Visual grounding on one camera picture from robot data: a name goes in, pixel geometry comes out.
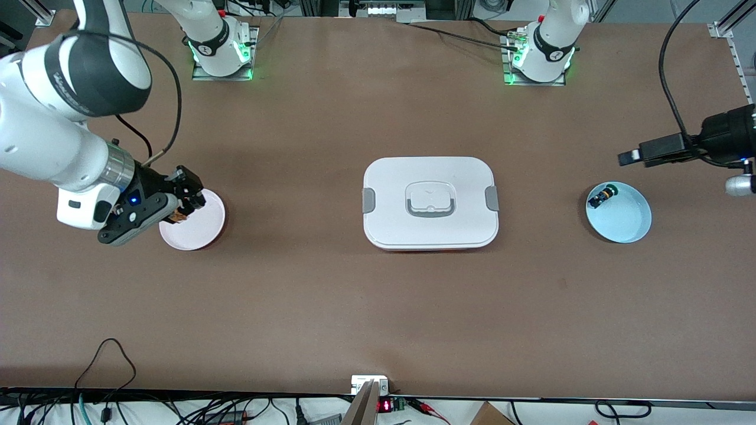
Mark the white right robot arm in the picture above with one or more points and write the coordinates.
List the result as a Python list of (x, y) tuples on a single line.
[(35, 141)]

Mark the green and black switch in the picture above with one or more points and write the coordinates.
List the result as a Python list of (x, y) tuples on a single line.
[(602, 196)]

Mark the white bracket plate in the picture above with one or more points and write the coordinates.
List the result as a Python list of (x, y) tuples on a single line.
[(358, 383)]

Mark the black power adapter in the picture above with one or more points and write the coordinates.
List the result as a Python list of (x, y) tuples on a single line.
[(224, 418)]

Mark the orange and black switch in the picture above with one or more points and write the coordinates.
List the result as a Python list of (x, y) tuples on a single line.
[(177, 218)]

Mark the aluminium camera mount bar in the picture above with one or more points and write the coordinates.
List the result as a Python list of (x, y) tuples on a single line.
[(361, 407)]

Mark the light blue round plate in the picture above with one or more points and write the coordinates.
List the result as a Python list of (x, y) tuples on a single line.
[(623, 221)]

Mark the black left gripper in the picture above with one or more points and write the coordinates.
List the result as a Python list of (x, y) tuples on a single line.
[(722, 134)]

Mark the white power strip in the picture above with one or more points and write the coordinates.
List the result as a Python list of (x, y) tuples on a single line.
[(393, 9)]

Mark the brown cardboard piece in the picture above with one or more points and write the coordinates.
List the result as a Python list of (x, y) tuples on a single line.
[(490, 416)]

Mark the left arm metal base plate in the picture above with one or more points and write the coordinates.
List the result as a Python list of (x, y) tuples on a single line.
[(534, 84)]

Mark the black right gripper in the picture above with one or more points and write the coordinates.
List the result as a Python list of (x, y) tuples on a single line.
[(147, 182)]

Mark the pink round plate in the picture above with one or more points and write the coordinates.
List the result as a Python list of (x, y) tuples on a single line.
[(201, 230)]

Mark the red digit display board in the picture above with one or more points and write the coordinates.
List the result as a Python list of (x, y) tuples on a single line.
[(387, 405)]

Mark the aluminium frame profile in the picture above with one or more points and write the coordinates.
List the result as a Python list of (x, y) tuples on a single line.
[(735, 59)]

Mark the white lidded storage box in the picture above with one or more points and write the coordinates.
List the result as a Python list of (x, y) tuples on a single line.
[(431, 224)]

